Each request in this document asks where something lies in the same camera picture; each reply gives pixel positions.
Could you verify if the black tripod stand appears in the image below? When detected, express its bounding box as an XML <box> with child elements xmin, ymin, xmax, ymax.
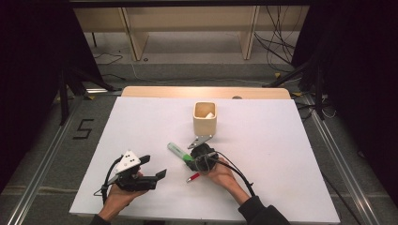
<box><xmin>56</xmin><ymin>66</ymin><xmax>117</xmax><ymax>127</ymax></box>
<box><xmin>262</xmin><ymin>46</ymin><xmax>327</xmax><ymax>122</ymax></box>

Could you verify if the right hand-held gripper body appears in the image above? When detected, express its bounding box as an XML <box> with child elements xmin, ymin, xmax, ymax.
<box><xmin>187</xmin><ymin>134</ymin><xmax>219</xmax><ymax>173</ymax></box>

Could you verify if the hand-held gripper black cable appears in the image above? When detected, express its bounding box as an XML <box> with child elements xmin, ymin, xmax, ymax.
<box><xmin>200</xmin><ymin>150</ymin><xmax>256</xmax><ymax>198</ymax></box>
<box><xmin>93</xmin><ymin>156</ymin><xmax>124</xmax><ymax>204</ymax></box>

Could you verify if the person's left hand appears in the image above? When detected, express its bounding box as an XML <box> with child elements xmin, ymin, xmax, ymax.
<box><xmin>99</xmin><ymin>182</ymin><xmax>148</xmax><ymax>221</ymax></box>

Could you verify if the aluminium floor rail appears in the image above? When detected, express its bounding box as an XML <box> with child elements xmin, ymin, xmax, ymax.
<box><xmin>302</xmin><ymin>93</ymin><xmax>382</xmax><ymax>225</ymax></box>
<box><xmin>6</xmin><ymin>96</ymin><xmax>83</xmax><ymax>225</ymax></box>

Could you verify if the person's right hand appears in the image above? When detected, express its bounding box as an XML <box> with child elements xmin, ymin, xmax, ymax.
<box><xmin>202</xmin><ymin>157</ymin><xmax>244</xmax><ymax>199</ymax></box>

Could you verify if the cream square pen holder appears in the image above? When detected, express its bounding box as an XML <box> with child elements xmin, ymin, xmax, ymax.
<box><xmin>191</xmin><ymin>100</ymin><xmax>218</xmax><ymax>137</ymax></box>

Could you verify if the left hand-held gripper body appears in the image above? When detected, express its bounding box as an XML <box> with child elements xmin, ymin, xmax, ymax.
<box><xmin>106</xmin><ymin>150</ymin><xmax>158</xmax><ymax>193</ymax></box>

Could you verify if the wooden table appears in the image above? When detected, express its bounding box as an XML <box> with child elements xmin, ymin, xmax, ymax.
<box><xmin>120</xmin><ymin>85</ymin><xmax>292</xmax><ymax>100</ymax></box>

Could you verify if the beige wooden shelf unit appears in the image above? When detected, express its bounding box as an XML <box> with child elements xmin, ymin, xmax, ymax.
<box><xmin>72</xmin><ymin>6</ymin><xmax>311</xmax><ymax>62</ymax></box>

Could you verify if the red pen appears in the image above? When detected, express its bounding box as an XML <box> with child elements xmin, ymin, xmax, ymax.
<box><xmin>186</xmin><ymin>172</ymin><xmax>202</xmax><ymax>184</ymax></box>

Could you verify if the dark curtain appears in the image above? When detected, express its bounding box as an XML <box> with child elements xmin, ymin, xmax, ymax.
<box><xmin>290</xmin><ymin>0</ymin><xmax>398</xmax><ymax>199</ymax></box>
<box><xmin>0</xmin><ymin>0</ymin><xmax>105</xmax><ymax>192</ymax></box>

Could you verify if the right hand-held gripper black cable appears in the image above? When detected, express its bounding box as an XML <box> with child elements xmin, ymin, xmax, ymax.
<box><xmin>200</xmin><ymin>150</ymin><xmax>256</xmax><ymax>198</ymax></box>

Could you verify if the green highlighter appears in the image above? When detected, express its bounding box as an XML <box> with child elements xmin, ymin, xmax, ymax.
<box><xmin>166</xmin><ymin>142</ymin><xmax>195</xmax><ymax>163</ymax></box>

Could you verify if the black cable bundle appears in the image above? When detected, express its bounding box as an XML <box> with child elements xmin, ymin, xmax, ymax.
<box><xmin>253</xmin><ymin>6</ymin><xmax>302</xmax><ymax>74</ymax></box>

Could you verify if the thin black floor cable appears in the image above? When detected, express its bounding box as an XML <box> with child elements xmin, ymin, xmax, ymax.
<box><xmin>93</xmin><ymin>52</ymin><xmax>124</xmax><ymax>66</ymax></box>

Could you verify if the left hand-held gripper black cable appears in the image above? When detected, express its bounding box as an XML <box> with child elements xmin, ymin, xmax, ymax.
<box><xmin>93</xmin><ymin>156</ymin><xmax>124</xmax><ymax>204</ymax></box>

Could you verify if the short aluminium rail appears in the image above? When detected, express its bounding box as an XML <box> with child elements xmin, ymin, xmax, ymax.
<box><xmin>84</xmin><ymin>87</ymin><xmax>122</xmax><ymax>95</ymax></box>

